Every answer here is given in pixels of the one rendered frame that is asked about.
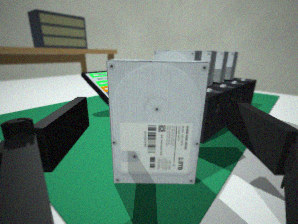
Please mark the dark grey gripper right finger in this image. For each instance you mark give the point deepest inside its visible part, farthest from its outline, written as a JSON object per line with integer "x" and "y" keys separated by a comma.
{"x": 273, "y": 142}

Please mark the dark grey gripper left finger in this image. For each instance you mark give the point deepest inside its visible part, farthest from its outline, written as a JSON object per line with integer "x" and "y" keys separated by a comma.
{"x": 27, "y": 151}

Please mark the black status display screen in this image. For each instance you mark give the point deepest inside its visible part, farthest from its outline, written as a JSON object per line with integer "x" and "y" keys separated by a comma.
{"x": 98, "y": 81}

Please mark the green bench mat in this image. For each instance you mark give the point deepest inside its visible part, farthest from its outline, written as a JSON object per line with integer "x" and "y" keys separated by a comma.
{"x": 82, "y": 191}

